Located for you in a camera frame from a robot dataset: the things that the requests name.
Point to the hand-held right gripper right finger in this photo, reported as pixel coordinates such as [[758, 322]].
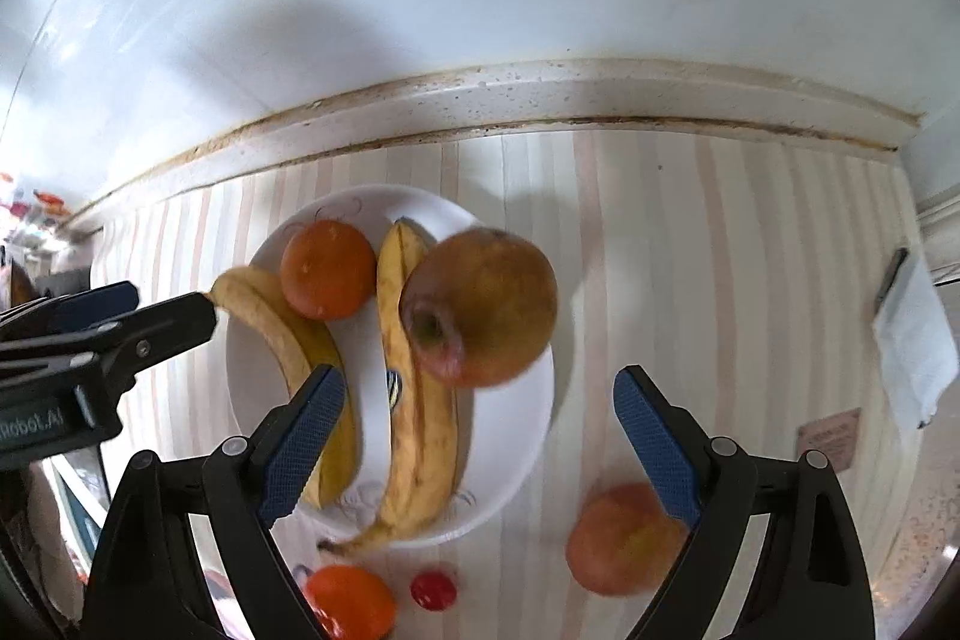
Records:
[[656, 445]]

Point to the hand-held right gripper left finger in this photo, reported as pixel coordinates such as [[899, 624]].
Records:
[[304, 445]]

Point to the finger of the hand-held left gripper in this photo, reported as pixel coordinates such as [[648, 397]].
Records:
[[97, 304], [165, 325]]

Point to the red yellow apple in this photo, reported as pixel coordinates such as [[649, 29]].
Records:
[[615, 550]]

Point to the yellow banana with sticker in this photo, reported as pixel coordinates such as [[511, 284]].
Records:
[[420, 430]]

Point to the white plate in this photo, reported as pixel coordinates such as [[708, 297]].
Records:
[[495, 445]]

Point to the orange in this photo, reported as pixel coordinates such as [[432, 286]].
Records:
[[352, 602], [326, 269]]

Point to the red cherry tomato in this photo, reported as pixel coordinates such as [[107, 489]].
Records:
[[433, 590]]

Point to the brownish red apple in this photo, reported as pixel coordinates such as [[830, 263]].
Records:
[[487, 302]]

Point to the brown mat label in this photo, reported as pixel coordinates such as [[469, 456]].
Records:
[[829, 437]]

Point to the striped mat with cat print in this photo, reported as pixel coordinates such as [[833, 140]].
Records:
[[750, 280]]

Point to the white folded paper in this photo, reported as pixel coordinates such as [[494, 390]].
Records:
[[911, 340]]

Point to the group of colourful wall stickers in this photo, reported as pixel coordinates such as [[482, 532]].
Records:
[[49, 203]]

